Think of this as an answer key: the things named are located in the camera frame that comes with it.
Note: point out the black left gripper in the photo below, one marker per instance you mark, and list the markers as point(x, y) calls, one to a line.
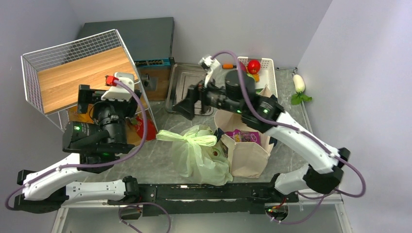
point(87, 97)

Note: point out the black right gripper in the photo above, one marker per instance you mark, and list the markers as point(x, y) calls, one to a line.
point(186, 106)

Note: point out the green avocado plastic bag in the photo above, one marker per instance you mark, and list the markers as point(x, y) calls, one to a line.
point(197, 155)

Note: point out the purple snack bag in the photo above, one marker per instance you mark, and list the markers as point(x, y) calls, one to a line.
point(244, 136)

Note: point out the beige canvas tote bag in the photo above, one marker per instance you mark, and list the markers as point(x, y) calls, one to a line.
point(247, 159)

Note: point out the white wire shelf rack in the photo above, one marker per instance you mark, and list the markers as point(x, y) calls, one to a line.
point(39, 60)

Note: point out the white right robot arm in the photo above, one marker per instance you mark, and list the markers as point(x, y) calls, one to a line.
point(323, 172)

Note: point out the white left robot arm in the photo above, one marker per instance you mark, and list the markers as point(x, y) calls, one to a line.
point(92, 149)

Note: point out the red snack bag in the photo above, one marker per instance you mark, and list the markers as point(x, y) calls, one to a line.
point(137, 129)

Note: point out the metal tray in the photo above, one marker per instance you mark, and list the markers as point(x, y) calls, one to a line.
point(182, 76)

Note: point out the top wooden shelf board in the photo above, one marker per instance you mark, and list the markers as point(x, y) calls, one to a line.
point(59, 85)

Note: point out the orange small pepper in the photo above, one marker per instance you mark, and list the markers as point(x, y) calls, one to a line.
point(254, 76)

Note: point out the red apple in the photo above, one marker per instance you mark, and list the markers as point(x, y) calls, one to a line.
point(253, 66)

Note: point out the white plastic basket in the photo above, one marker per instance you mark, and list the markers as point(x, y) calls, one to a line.
point(266, 73)

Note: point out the green leafy vegetable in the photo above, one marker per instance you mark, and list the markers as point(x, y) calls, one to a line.
point(298, 98)

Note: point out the white radish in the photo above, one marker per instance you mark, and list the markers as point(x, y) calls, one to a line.
point(299, 83)

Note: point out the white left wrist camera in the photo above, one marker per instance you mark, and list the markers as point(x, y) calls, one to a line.
point(121, 86)

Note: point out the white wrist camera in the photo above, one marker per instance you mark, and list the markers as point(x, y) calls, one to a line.
point(210, 65)
point(121, 86)

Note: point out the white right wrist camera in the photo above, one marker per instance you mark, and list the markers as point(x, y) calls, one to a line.
point(210, 65)

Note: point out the metal clamp mount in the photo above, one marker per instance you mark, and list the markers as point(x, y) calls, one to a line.
point(149, 82)

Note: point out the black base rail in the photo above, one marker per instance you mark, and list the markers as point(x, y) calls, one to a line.
point(253, 198)

